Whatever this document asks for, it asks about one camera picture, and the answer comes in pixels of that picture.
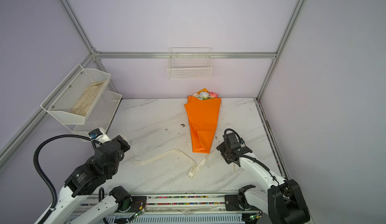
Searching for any white string ribbon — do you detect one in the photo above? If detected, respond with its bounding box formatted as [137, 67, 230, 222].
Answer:
[130, 149, 209, 179]

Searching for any orange wrapping paper sheet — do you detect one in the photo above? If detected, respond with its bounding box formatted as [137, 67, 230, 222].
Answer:
[185, 88, 221, 154]

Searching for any white fake rose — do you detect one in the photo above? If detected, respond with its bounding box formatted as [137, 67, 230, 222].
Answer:
[199, 91, 210, 100]

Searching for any pink fake rose spray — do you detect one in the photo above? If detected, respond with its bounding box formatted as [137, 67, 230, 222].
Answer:
[209, 92, 218, 99]

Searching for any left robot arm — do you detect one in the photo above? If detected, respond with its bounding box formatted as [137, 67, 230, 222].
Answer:
[33, 134, 130, 224]

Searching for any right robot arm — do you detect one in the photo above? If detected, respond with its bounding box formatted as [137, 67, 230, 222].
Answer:
[217, 128, 311, 224]

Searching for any lower white mesh shelf basket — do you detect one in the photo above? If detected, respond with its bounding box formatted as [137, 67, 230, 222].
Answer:
[72, 90, 122, 137]

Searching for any white mesh shelf basket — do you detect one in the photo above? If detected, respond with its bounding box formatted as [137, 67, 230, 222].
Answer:
[72, 90, 122, 137]
[40, 64, 111, 125]

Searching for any beige cloth in basket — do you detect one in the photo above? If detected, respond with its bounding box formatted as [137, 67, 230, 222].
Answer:
[70, 81, 106, 117]

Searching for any upper white mesh shelf basket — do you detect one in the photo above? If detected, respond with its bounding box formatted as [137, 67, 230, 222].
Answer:
[40, 64, 111, 125]

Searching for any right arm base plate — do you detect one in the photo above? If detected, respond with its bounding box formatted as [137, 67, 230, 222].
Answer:
[224, 194, 267, 212]

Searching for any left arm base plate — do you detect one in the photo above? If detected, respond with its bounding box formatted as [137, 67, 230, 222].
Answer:
[114, 196, 147, 213]

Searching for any aluminium rail front frame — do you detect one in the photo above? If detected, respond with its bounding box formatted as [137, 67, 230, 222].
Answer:
[54, 190, 315, 224]

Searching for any white wire wall basket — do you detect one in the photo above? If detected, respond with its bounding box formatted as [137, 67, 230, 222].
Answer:
[167, 47, 212, 80]

